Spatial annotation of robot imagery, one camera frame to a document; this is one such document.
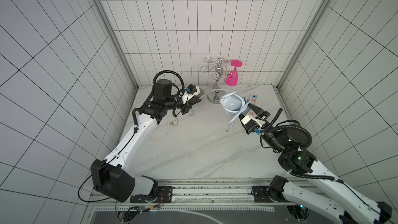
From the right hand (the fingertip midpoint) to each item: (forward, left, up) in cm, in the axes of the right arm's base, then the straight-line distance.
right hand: (244, 99), depth 57 cm
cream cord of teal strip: (+12, +36, -40) cm, 55 cm away
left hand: (+8, +19, -11) cm, 24 cm away
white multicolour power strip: (+35, -20, -40) cm, 57 cm away
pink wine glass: (+40, -1, -25) cm, 47 cm away
